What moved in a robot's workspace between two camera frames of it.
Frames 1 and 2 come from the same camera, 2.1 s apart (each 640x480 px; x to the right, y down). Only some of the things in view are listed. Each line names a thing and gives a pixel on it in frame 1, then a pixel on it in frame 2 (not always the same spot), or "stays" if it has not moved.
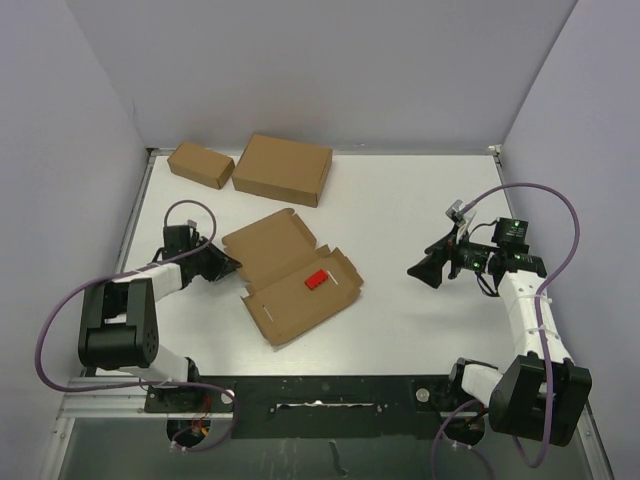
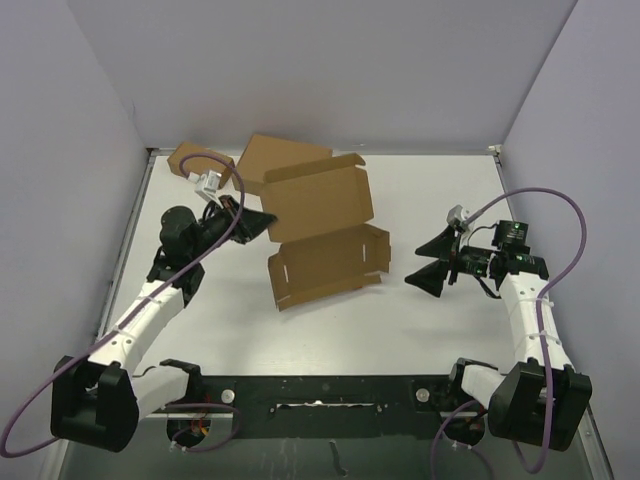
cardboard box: (291, 283) to (327, 247)
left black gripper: (222, 263) to (251, 222)
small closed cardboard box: (201, 164) stays
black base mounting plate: (319, 407) stays
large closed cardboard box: (283, 169) stays
